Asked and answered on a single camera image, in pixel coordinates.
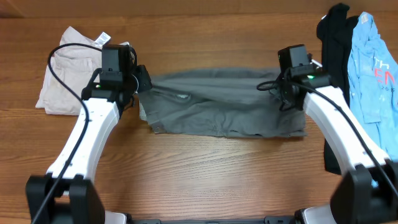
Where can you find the grey shorts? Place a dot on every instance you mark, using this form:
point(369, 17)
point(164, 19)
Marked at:
point(221, 102)

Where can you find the light blue shirt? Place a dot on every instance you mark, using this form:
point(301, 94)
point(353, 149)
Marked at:
point(372, 74)

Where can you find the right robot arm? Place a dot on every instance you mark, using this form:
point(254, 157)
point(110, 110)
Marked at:
point(367, 192)

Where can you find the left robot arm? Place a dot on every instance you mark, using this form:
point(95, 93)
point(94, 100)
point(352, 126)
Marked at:
point(66, 193)

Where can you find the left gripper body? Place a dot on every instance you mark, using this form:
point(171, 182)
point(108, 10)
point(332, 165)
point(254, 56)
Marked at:
point(140, 78)

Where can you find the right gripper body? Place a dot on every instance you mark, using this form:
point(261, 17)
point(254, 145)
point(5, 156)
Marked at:
point(289, 99)

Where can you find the black garment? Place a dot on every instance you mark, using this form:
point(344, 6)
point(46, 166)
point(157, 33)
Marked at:
point(335, 31)

